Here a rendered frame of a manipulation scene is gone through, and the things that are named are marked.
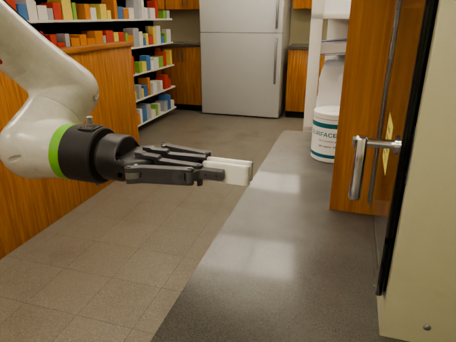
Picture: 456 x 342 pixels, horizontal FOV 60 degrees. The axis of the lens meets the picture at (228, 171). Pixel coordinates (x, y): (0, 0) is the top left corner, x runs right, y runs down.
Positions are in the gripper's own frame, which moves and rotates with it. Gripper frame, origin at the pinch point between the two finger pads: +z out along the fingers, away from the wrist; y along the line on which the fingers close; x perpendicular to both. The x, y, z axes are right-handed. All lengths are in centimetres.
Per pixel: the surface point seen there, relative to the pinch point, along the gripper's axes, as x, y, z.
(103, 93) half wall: 41, 220, -172
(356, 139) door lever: -6.7, -0.3, 17.3
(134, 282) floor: 116, 101, -83
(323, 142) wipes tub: 15, 63, 10
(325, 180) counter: 20, 49, 13
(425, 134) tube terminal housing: -9.5, -4.9, 24.3
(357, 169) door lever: -2.6, -0.5, 17.9
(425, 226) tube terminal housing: 1.9, -5.0, 26.4
